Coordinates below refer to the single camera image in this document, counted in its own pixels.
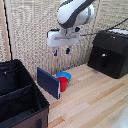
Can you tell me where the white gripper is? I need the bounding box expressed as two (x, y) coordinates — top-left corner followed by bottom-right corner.
(46, 28), (81, 57)

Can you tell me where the red plastic cup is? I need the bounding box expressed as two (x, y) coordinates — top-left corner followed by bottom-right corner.
(56, 76), (70, 93)

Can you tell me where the blue plastic bowl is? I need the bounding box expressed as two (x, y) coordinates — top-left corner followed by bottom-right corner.
(55, 71), (72, 84)

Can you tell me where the dark blue box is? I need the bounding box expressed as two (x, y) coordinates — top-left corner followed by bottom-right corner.
(36, 66), (62, 100)

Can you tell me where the black lidded box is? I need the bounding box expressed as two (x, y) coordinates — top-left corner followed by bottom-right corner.
(87, 28), (128, 80)

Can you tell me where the black fabric storage box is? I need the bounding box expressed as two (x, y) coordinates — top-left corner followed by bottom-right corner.
(0, 59), (51, 128)

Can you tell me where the black cable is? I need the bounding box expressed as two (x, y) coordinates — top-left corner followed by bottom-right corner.
(79, 17), (128, 37)

